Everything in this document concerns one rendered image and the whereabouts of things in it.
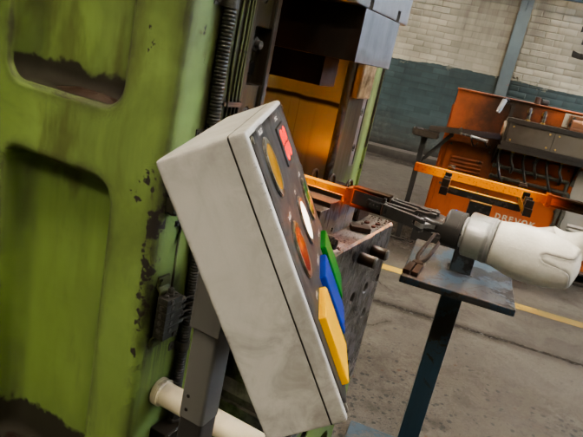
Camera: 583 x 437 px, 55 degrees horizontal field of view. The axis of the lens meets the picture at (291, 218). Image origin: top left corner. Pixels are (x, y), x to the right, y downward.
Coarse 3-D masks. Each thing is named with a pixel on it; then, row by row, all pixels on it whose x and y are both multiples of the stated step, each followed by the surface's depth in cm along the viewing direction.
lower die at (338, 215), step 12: (312, 192) 120; (324, 192) 120; (336, 192) 120; (324, 204) 115; (336, 204) 117; (324, 216) 113; (336, 216) 119; (348, 216) 126; (324, 228) 115; (336, 228) 121
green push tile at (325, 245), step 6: (324, 234) 76; (324, 240) 74; (324, 246) 71; (330, 246) 76; (324, 252) 71; (330, 252) 74; (330, 258) 72; (330, 264) 72; (336, 264) 77; (336, 270) 75; (336, 276) 72; (336, 282) 72; (342, 294) 73
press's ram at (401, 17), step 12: (324, 0) 102; (336, 0) 98; (348, 0) 96; (360, 0) 96; (372, 0) 102; (384, 0) 105; (396, 0) 111; (408, 0) 117; (384, 12) 107; (396, 12) 113; (408, 12) 119
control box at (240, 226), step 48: (192, 144) 49; (240, 144) 45; (288, 144) 69; (192, 192) 46; (240, 192) 46; (288, 192) 57; (192, 240) 47; (240, 240) 47; (288, 240) 48; (240, 288) 48; (288, 288) 48; (240, 336) 49; (288, 336) 49; (288, 384) 50; (336, 384) 51; (288, 432) 52
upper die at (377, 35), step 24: (288, 0) 106; (312, 0) 104; (288, 24) 107; (312, 24) 105; (336, 24) 102; (360, 24) 100; (384, 24) 109; (288, 48) 108; (312, 48) 105; (336, 48) 103; (360, 48) 102; (384, 48) 113
